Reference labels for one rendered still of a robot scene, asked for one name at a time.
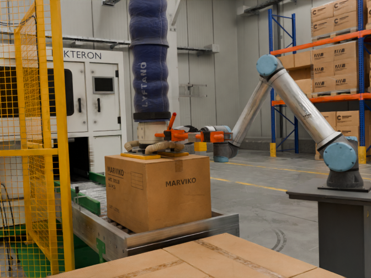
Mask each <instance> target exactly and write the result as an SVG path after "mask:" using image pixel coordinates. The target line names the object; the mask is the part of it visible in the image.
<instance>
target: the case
mask: <svg viewBox="0 0 371 278"><path fill-rule="evenodd" d="M160 156H161V158H158V159H147V160H144V159H137V158H130V157H123V156H121V155H120V154H118V155H111V156H104V160H105V182H106V194H107V216H108V218H110V219H111V220H113V221H115V222H117V223H119V224H121V225H122V226H124V227H126V228H128V229H129V230H131V231H133V232H135V233H142V232H147V231H152V230H156V229H160V228H165V227H170V226H175V225H179V224H184V223H189V222H194V221H198V220H204V219H207V218H211V189H210V158H209V157H208V156H199V155H192V154H189V155H188V156H180V157H171V156H162V155H160Z"/></svg>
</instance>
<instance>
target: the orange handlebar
mask: <svg viewBox="0 0 371 278"><path fill-rule="evenodd" d="M188 133H192V132H186V133H184V132H183V133H175V134H174V135H173V136H174V138H178V139H188ZM155 137H164V134H163V133H156V134H155ZM195 137H196V138H198V139H201V138H200V134H197V135H196V136H195ZM223 138H224V135H222V134H221V135H214V139H216V140H218V139H223Z"/></svg>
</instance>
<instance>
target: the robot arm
mask: <svg viewBox="0 0 371 278"><path fill-rule="evenodd" d="M256 69H257V71H258V73H259V74H260V75H259V78H260V81H259V83H258V85H257V86H256V89H255V90H254V92H253V94H252V96H251V97H250V99H249V101H248V103H247V105H246V107H245V108H244V110H243V112H242V114H241V116H240V118H239V119H238V121H237V123H236V125H235V127H234V129H233V131H231V130H230V128H229V127H228V126H223V125H221V126H210V125H208V126H204V127H203V128H201V129H200V130H199V131H198V129H197V128H195V127H193V126H190V125H186V126H179V127H175V128H174V129H175V130H185V133H186V132H192V133H195V132H203V131H225V132H233V141H225V142H214V143H213V159H214V162H219V163H227V162H228V161H229V158H233V157H235V156H236V155H237V154H238V151H239V147H240V144H241V143H242V141H243V139H244V138H245V136H246V133H247V132H248V130H249V129H250V127H251V125H252V123H253V121H254V120H255V118H256V116H257V114H258V112H259V111H260V109H261V107H262V105H263V103H264V102H265V100H266V98H267V96H268V94H269V93H270V91H271V89H272V88H273V89H274V90H275V91H276V92H277V94H278V95H279V96H280V97H281V99H282V100H283V102H285V104H286V105H287V107H288V108H289V109H290V110H291V112H292V113H293V114H294V115H295V117H296V118H297V119H298V120H299V122H300V123H301V124H302V125H303V127H304V128H305V129H306V131H307V132H308V133H309V135H310V136H311V137H312V138H313V139H314V141H315V142H316V143H317V148H316V149H317V151H318V152H319V153H320V154H321V156H322V157H323V159H324V162H325V164H326V165H327V166H328V167H329V169H330V173H329V175H328V178H327V186H329V187H333V188H358V187H361V186H364V182H363V179H362V177H361V175H360V173H359V161H358V141H357V138H356V137H355V136H348V137H347V136H344V135H343V134H342V133H341V132H336V131H335V130H334V129H333V128H332V127H331V125H330V124H329V123H328V122H327V121H326V119H325V118H324V117H323V116H322V115H321V113H320V112H319V111H318V110H317V108H316V107H315V106H314V104H313V103H312V102H311V101H310V99H309V98H308V97H307V96H306V95H305V93H304V92H303V91H302V90H301V89H300V87H299V86H298V85H297V84H296V82H295V81H294V80H293V79H292V77H291V76H290V75H289V73H288V72H287V71H286V69H285V68H284V67H283V64H282V62H281V60H280V59H278V58H276V57H275V56H273V55H270V54H266V55H263V56H261V57H260V58H259V59H258V61H257V64H256ZM175 143H176V144H180V145H191V144H192V143H194V142H188V139H185V141H176V142H175Z"/></svg>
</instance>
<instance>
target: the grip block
mask: <svg viewBox="0 0 371 278"><path fill-rule="evenodd" d="M183 132H184V133H185V130H164V132H163V134H164V141H185V139H178V138H174V136H173V135H174V134H175V133H183Z"/></svg>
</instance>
